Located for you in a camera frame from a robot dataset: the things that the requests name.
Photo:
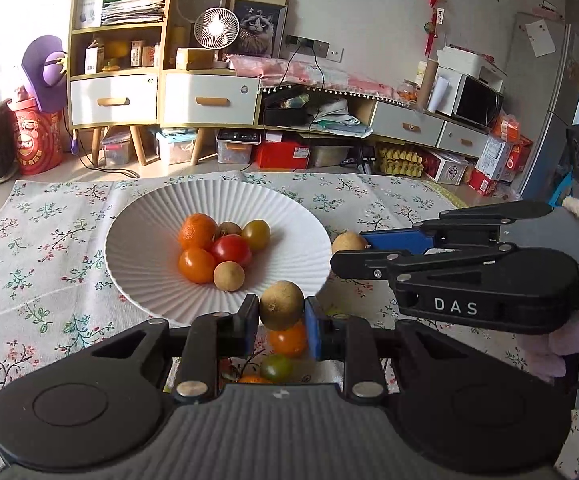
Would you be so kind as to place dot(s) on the pile of papers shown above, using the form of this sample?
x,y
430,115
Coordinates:
x,y
339,120

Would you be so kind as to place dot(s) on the pink floral cloth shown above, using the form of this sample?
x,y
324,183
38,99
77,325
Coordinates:
x,y
349,80

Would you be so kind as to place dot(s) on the white shelf box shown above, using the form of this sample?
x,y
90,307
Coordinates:
x,y
89,10

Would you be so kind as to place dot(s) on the orange snack packet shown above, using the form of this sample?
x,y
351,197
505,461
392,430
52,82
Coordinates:
x,y
507,127

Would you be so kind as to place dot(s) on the yellow shelf item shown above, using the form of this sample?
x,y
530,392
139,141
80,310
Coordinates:
x,y
117,50

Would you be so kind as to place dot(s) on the purple plush toy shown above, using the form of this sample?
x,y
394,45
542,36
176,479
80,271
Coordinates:
x,y
39,55

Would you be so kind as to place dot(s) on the white patterned box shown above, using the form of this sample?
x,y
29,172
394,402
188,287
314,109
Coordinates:
x,y
447,167

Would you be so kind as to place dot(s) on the blue plastic object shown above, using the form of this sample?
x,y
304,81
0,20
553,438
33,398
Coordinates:
x,y
564,185

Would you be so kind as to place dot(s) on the white microwave oven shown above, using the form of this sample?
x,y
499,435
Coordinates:
x,y
474,102

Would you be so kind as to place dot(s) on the brown cardboard box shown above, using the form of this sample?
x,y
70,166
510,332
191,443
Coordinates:
x,y
194,59

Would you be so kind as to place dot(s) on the small brown white carton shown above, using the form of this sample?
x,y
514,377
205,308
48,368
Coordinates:
x,y
93,57

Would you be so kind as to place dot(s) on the white desk fan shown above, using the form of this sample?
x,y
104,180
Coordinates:
x,y
217,30

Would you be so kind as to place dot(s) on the small purple toy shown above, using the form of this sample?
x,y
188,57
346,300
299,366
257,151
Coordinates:
x,y
74,146

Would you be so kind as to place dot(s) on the tall wooden shelf cabinet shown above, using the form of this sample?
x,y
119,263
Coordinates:
x,y
89,95

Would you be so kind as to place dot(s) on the red gift box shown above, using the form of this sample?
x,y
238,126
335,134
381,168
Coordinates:
x,y
484,182

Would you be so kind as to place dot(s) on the stack of yellow cartons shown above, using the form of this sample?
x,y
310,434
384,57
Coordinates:
x,y
399,162

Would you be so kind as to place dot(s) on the blue lid storage box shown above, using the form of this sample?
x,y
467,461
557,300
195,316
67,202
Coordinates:
x,y
177,150

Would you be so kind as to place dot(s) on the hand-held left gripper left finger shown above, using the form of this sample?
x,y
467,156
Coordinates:
x,y
249,322

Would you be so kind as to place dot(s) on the black lid storage box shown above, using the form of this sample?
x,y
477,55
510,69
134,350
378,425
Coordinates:
x,y
237,152

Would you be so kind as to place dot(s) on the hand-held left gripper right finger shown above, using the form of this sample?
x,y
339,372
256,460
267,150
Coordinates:
x,y
314,330

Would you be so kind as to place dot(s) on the white paper roll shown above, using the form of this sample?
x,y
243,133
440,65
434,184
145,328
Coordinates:
x,y
435,95

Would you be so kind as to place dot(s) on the beige plastic bin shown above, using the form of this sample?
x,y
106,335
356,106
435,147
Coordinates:
x,y
332,156

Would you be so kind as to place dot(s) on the white flat box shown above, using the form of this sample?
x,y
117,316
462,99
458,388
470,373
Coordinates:
x,y
469,62

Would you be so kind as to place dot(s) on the red tomato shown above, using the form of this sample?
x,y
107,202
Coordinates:
x,y
232,251

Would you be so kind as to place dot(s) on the low wooden drawer cabinet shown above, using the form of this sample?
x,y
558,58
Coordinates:
x,y
184,100

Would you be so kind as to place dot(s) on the white paper note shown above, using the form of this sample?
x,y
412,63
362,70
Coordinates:
x,y
539,37

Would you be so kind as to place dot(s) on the brown longan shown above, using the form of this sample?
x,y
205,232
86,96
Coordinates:
x,y
347,242
228,229
281,305
229,276

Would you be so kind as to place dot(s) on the grey refrigerator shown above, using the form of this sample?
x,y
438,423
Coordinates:
x,y
544,110

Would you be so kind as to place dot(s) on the small orange boxes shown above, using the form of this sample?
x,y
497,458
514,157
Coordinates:
x,y
142,55

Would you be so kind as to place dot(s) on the clear storage box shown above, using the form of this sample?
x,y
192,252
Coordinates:
x,y
117,152

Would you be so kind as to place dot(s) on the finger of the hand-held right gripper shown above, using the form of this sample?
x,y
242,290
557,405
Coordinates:
x,y
354,265
399,241

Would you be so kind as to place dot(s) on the white wall socket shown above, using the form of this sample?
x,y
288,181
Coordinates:
x,y
337,53

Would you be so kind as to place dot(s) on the black bag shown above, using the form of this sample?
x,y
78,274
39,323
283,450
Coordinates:
x,y
284,116

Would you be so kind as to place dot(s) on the wall socket with plugs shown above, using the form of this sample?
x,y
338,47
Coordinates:
x,y
299,44

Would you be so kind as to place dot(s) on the clear jar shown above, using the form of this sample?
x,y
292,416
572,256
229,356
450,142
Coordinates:
x,y
408,92

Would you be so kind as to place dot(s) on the grey wall socket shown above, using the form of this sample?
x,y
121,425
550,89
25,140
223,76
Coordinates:
x,y
322,49

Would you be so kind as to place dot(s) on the stack of documents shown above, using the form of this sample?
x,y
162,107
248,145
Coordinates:
x,y
132,10

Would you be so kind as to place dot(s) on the white ribbed plate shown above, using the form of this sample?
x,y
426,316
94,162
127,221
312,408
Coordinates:
x,y
134,260

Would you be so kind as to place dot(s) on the black tripod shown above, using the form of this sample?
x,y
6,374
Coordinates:
x,y
364,157

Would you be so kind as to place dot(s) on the framed cat picture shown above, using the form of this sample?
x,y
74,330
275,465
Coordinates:
x,y
259,25

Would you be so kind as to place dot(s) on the floral tablecloth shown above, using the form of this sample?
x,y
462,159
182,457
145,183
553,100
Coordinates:
x,y
44,260

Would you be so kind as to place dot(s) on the orange tomato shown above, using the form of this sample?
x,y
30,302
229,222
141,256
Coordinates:
x,y
196,266
287,342

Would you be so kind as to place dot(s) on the yellow green tomato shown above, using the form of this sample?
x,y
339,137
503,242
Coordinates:
x,y
257,235

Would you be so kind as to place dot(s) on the mandarin orange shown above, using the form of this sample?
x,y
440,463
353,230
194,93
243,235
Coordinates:
x,y
197,230
253,380

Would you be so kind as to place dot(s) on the white red carton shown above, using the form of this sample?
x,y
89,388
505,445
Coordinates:
x,y
494,155

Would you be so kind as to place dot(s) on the red printed drum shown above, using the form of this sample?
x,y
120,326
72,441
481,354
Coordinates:
x,y
32,145

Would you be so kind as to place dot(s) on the long wooden drawer cabinet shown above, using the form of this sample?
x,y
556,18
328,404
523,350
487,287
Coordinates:
x,y
384,117

